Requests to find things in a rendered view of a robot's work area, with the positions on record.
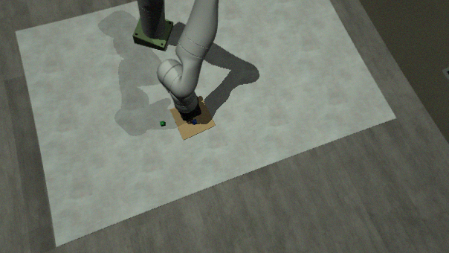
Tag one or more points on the tan square mat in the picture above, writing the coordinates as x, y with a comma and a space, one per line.
186, 128

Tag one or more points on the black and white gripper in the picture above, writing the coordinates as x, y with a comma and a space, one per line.
188, 112

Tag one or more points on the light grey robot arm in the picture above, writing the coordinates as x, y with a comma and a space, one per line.
193, 45

